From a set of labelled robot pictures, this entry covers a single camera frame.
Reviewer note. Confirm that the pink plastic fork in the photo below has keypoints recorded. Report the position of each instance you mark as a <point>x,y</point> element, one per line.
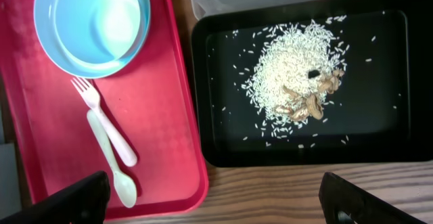
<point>92,98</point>

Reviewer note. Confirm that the white plastic spoon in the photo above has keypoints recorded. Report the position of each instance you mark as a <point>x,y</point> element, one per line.
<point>124,186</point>

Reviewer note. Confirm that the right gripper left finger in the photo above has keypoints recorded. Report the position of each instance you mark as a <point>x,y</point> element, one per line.
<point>85,201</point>

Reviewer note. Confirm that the light blue bowl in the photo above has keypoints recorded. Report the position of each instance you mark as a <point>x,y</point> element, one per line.
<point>97,31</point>

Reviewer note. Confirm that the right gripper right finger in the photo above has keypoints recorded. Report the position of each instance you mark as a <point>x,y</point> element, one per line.
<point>344,202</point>

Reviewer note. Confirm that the red serving tray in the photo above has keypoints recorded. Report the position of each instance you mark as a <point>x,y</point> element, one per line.
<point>149,101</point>

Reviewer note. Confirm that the light blue plate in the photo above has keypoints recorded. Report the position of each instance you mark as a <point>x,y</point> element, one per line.
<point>44,19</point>

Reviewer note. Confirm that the grey dishwasher rack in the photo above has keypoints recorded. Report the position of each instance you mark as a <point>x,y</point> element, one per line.
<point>10,187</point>

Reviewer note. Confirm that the rice and food scraps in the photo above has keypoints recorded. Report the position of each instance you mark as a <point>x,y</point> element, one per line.
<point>340,76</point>

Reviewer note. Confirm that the black waste tray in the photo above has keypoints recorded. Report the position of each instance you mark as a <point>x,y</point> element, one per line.
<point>412,141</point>

